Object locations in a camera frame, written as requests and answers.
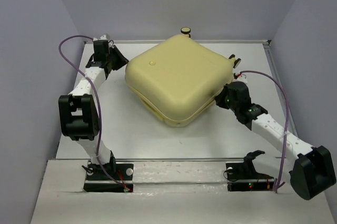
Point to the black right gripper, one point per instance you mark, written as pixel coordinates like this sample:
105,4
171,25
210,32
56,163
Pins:
219,98

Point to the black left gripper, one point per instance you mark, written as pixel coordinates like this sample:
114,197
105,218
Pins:
122,60

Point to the yellow hard-shell suitcase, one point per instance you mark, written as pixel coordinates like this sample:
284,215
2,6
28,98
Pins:
179,78

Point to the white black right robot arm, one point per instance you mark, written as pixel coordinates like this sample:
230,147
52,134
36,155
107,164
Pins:
308,169

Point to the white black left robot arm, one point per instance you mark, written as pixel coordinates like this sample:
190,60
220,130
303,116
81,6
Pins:
80,110

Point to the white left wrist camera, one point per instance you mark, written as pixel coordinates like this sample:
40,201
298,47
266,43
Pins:
103,37

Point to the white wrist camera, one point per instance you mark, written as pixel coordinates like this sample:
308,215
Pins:
240,77
103,37

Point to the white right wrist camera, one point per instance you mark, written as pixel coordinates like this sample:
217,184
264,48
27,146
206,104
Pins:
240,77

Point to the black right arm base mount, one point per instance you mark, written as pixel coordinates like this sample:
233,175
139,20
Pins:
243,177

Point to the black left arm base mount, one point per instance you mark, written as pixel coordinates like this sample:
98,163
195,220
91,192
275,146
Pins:
120,181

